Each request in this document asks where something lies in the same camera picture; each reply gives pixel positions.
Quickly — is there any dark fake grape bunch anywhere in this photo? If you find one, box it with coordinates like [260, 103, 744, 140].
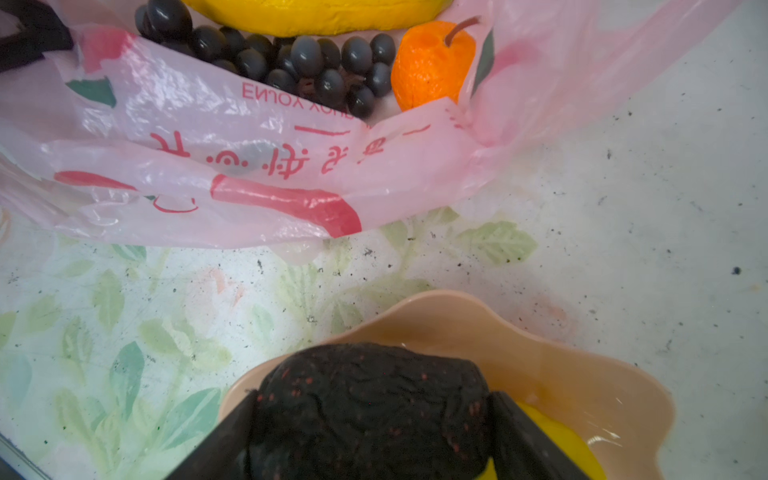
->
[134, 1, 397, 120]

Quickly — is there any yellow fake banana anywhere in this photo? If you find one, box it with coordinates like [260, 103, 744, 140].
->
[185, 0, 451, 37]

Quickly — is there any dark green fake avocado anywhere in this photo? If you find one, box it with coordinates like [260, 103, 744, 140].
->
[249, 343, 492, 479]

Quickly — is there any orange fake orange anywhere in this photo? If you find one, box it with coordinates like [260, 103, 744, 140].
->
[391, 16, 480, 111]

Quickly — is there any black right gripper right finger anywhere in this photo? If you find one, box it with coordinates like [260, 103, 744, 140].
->
[488, 391, 588, 480]

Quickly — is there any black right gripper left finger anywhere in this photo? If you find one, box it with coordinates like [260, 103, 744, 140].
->
[166, 391, 258, 480]

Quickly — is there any pink printed plastic bag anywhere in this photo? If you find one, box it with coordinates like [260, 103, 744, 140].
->
[1, 1, 735, 248]

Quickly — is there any yellow fake lemon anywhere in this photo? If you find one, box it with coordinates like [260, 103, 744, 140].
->
[479, 401, 606, 479]

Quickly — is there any pink round plate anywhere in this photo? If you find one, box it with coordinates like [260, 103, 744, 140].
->
[218, 289, 677, 480]

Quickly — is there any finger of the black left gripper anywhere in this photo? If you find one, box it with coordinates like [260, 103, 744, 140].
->
[1, 0, 74, 73]

